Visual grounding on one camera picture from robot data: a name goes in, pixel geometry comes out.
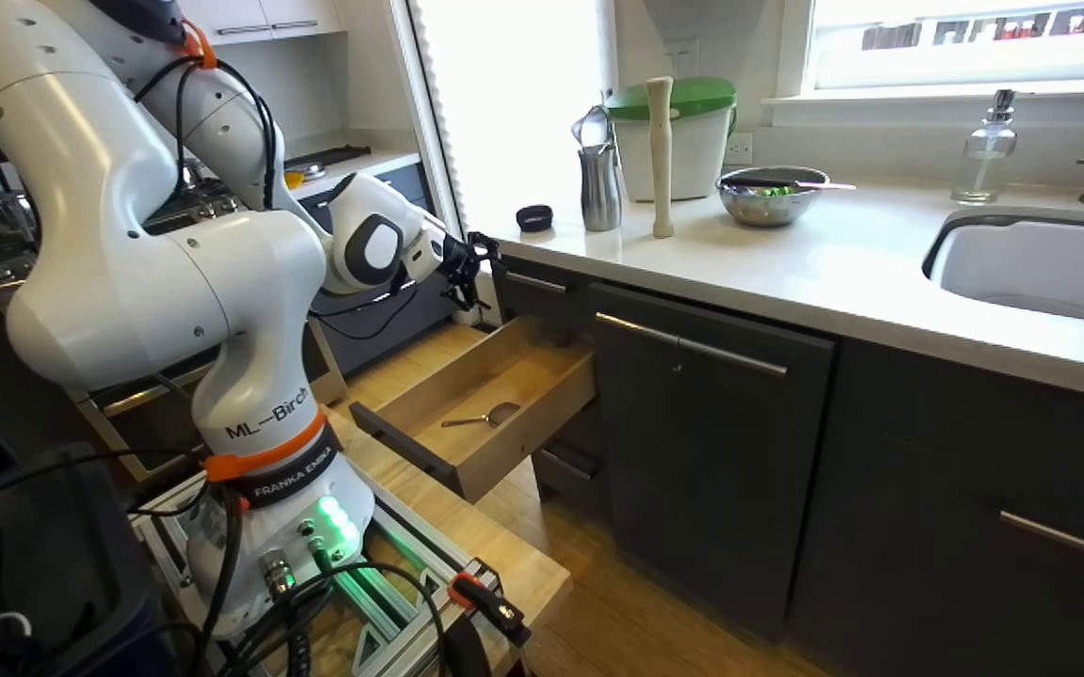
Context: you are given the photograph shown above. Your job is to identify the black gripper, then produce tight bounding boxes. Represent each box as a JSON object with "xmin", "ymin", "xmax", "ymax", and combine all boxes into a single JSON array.
[{"xmin": 432, "ymin": 229, "xmax": 503, "ymax": 319}]

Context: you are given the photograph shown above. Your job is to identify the blue grey drawer cabinet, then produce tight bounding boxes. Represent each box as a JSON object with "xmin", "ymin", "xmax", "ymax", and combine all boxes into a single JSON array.
[{"xmin": 281, "ymin": 160, "xmax": 458, "ymax": 374}]

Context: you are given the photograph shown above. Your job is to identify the open wooden drawer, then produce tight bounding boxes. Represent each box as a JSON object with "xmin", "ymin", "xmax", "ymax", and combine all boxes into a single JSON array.
[{"xmin": 351, "ymin": 313, "xmax": 600, "ymax": 505}]

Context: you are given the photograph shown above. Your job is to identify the dark low drawer front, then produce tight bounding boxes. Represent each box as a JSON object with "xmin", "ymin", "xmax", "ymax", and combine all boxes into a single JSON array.
[{"xmin": 532, "ymin": 406, "xmax": 609, "ymax": 520}]

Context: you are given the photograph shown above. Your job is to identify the dark cabinet front under sink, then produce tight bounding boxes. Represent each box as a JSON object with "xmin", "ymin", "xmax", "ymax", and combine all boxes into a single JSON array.
[{"xmin": 783, "ymin": 336, "xmax": 1084, "ymax": 677}]

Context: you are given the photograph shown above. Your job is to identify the white sink basin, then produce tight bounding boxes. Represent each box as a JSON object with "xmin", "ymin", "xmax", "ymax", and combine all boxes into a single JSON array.
[{"xmin": 917, "ymin": 203, "xmax": 1084, "ymax": 336}]

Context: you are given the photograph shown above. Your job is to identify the small black dish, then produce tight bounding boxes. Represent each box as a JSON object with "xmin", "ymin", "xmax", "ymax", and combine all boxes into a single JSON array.
[{"xmin": 512, "ymin": 200, "xmax": 558, "ymax": 237}]

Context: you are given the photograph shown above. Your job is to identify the steel pitcher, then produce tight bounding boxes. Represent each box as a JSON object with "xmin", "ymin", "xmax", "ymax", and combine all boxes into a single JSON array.
[{"xmin": 568, "ymin": 101, "xmax": 627, "ymax": 237}]

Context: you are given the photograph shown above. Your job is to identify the metal spoon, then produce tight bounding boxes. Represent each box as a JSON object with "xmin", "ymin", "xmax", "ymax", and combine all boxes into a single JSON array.
[{"xmin": 438, "ymin": 397, "xmax": 523, "ymax": 432}]

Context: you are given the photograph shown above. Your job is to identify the white door with blind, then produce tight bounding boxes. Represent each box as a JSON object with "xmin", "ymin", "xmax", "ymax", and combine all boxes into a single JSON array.
[{"xmin": 404, "ymin": 0, "xmax": 622, "ymax": 329}]

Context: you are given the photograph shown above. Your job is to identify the tall wooden pepper mill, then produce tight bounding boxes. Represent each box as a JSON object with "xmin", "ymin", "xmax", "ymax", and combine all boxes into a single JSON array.
[{"xmin": 644, "ymin": 70, "xmax": 683, "ymax": 242}]

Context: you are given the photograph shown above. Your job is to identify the white bin with green lid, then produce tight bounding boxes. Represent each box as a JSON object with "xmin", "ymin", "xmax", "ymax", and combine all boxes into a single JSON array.
[{"xmin": 601, "ymin": 76, "xmax": 743, "ymax": 206}]

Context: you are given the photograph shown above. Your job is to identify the wooden platform board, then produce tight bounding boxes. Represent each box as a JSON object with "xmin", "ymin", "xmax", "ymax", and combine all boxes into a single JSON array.
[{"xmin": 329, "ymin": 397, "xmax": 571, "ymax": 630}]

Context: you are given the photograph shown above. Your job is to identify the metal bowl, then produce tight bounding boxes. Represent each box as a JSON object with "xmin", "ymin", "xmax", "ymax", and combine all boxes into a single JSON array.
[{"xmin": 716, "ymin": 164, "xmax": 833, "ymax": 229}]

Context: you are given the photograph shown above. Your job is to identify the dark dishwasher front panel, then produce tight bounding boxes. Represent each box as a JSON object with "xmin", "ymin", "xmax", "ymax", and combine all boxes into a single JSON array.
[{"xmin": 587, "ymin": 279, "xmax": 836, "ymax": 641}]

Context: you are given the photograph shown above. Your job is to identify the orange and black clamp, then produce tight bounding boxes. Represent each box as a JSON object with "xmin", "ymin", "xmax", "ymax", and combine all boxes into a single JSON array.
[{"xmin": 443, "ymin": 560, "xmax": 535, "ymax": 650}]

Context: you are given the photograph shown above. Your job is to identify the steel pot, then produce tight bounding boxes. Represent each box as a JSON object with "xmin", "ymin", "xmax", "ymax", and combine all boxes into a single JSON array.
[{"xmin": 0, "ymin": 181, "xmax": 40, "ymax": 248}]

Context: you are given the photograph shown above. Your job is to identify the clear glass soap bottle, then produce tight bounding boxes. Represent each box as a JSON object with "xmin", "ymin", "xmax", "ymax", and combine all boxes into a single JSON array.
[{"xmin": 949, "ymin": 85, "xmax": 1023, "ymax": 206}]

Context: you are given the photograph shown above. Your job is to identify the black plastic bin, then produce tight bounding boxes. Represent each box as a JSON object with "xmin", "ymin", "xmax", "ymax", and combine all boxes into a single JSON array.
[{"xmin": 0, "ymin": 372, "xmax": 178, "ymax": 677}]

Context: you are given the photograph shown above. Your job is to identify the dark drawer with steel handle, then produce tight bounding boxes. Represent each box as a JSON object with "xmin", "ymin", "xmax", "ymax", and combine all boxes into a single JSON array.
[{"xmin": 488, "ymin": 255, "xmax": 595, "ymax": 343}]

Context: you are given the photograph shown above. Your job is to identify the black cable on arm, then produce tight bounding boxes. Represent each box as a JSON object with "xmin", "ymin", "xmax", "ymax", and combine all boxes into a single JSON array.
[{"xmin": 131, "ymin": 52, "xmax": 287, "ymax": 214}]

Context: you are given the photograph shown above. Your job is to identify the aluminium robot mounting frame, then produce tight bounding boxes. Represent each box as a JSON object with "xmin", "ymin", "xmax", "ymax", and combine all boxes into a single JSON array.
[{"xmin": 126, "ymin": 481, "xmax": 535, "ymax": 677}]

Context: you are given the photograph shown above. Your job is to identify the black cable bundle at base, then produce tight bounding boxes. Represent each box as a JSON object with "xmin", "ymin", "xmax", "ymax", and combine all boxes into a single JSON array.
[{"xmin": 151, "ymin": 550, "xmax": 458, "ymax": 677}]

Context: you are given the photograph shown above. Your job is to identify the window with white frame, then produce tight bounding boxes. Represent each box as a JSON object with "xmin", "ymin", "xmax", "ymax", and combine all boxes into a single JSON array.
[{"xmin": 802, "ymin": 0, "xmax": 1084, "ymax": 101}]

